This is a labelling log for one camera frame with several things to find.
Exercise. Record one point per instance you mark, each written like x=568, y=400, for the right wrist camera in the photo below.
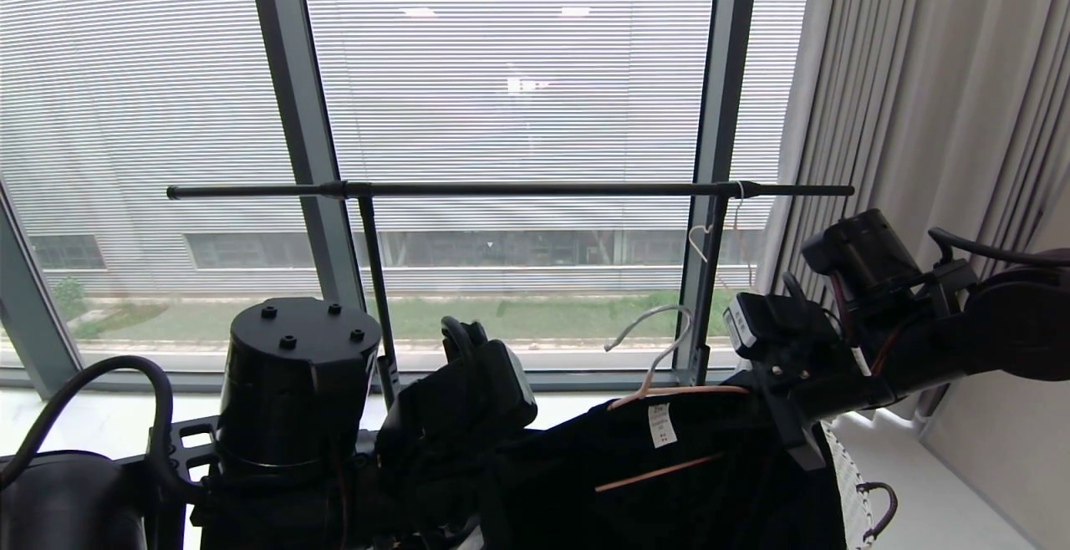
x=786, y=324

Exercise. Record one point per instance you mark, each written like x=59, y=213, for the window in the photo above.
x=288, y=73

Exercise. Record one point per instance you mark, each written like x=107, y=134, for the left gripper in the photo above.
x=435, y=425

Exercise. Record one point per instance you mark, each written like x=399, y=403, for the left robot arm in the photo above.
x=292, y=383

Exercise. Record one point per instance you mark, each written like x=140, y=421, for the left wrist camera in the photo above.
x=510, y=383

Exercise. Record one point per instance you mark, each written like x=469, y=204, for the white laundry basket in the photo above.
x=844, y=466

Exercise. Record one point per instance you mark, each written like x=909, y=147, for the black garment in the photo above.
x=710, y=516

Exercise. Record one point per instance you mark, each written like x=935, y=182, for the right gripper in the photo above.
x=819, y=383

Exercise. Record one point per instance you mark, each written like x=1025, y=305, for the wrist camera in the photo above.
x=510, y=383
x=786, y=324

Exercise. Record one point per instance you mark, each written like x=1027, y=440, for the pink clothes hanger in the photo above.
x=694, y=389
x=699, y=242

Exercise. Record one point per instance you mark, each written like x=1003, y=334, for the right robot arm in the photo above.
x=1020, y=324

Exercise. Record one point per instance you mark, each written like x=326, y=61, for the black clothes rack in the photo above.
x=518, y=190

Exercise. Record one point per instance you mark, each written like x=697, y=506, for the beige curtain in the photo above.
x=919, y=73

